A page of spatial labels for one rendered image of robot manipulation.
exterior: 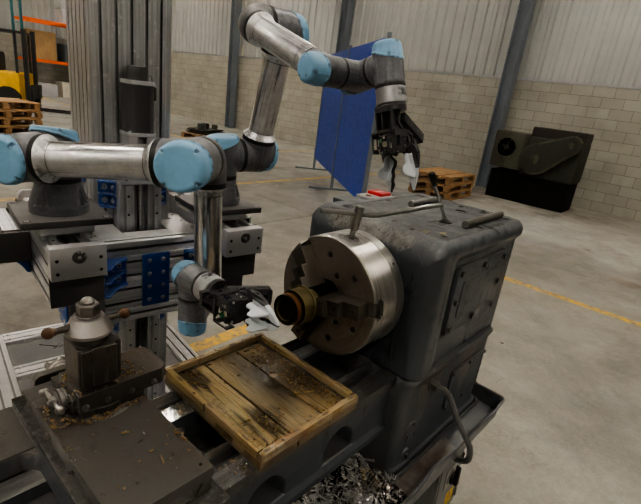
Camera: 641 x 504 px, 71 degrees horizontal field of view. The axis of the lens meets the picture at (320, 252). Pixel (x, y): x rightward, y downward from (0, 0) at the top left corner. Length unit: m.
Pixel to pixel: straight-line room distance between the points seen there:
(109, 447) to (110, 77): 1.09
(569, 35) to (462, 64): 2.27
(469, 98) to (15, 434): 11.41
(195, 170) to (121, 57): 0.64
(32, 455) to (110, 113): 1.00
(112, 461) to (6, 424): 0.29
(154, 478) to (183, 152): 0.64
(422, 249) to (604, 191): 9.86
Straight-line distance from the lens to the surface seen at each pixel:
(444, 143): 12.04
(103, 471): 0.85
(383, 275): 1.10
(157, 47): 1.65
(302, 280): 1.10
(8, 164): 1.27
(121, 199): 1.58
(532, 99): 11.33
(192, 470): 0.83
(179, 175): 1.07
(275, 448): 0.97
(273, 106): 1.59
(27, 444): 1.03
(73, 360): 0.91
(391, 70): 1.18
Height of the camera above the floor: 1.56
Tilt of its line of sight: 19 degrees down
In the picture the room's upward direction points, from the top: 8 degrees clockwise
